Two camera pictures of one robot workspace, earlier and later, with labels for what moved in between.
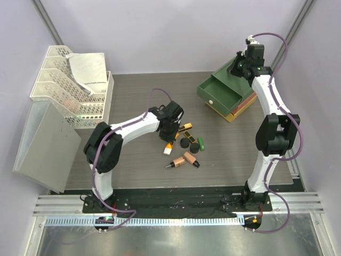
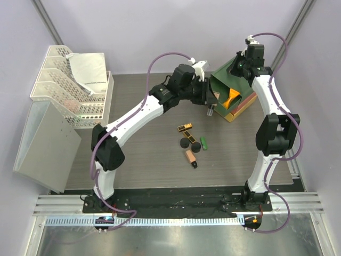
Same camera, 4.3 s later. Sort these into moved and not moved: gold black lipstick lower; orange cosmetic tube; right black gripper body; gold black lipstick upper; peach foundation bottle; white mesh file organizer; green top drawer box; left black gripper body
Moved: peach foundation bottle; orange cosmetic tube; left black gripper body
Not moved: gold black lipstick upper; right black gripper body; green top drawer box; white mesh file organizer; gold black lipstick lower
